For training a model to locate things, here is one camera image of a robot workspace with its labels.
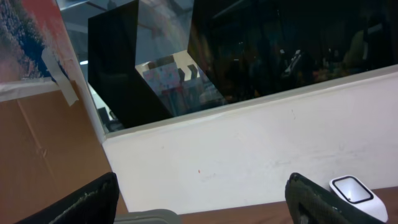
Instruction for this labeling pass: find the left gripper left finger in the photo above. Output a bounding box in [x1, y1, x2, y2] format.
[18, 172, 120, 224]

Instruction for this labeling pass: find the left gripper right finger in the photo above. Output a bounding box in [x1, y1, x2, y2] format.
[285, 172, 383, 224]

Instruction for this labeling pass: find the white barcode scanner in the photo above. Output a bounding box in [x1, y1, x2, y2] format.
[329, 175, 388, 223]

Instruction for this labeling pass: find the grey plastic basket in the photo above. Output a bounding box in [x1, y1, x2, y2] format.
[114, 209, 182, 224]

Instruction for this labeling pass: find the brown cardboard panel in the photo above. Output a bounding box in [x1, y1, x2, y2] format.
[1, 90, 111, 223]

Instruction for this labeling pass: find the dark glass window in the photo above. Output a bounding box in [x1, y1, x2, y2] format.
[58, 0, 397, 133]

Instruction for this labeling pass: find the colourful taped poster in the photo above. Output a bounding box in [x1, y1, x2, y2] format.
[1, 0, 81, 105]

